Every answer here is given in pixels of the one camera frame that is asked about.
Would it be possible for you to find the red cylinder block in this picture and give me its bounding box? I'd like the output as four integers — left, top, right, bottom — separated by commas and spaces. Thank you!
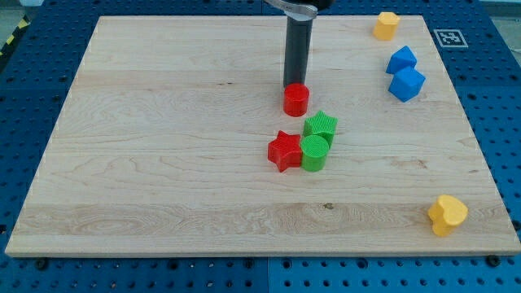
283, 83, 310, 117

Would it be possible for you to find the red star block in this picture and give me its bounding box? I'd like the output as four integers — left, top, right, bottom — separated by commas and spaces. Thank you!
267, 130, 302, 173

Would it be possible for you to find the green star block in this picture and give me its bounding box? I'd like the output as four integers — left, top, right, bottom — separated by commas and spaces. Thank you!
303, 111, 338, 147

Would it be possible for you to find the green cylinder block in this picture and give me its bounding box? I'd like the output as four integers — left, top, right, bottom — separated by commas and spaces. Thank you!
300, 135, 330, 172

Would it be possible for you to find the wooden board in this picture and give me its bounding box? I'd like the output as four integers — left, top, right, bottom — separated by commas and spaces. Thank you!
6, 15, 520, 258

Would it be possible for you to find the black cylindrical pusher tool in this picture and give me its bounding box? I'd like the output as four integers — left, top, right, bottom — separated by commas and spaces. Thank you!
283, 16, 313, 87

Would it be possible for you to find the silver metal clamp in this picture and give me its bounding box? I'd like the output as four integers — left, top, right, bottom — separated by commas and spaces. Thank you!
265, 0, 318, 21

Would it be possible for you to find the blue cube block lower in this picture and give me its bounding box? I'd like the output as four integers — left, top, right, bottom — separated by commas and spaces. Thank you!
388, 67, 426, 103

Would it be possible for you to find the blue block upper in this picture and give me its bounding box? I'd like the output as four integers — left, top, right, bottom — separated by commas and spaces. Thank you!
386, 46, 418, 74

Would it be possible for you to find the yellow pentagon block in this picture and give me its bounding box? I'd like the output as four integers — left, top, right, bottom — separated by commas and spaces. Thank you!
373, 11, 401, 41

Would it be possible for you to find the yellow heart block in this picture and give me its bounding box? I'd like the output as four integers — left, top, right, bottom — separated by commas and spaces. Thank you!
427, 195, 469, 237

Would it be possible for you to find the white fiducial marker tag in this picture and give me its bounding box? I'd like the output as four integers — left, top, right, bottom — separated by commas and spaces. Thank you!
434, 28, 468, 48

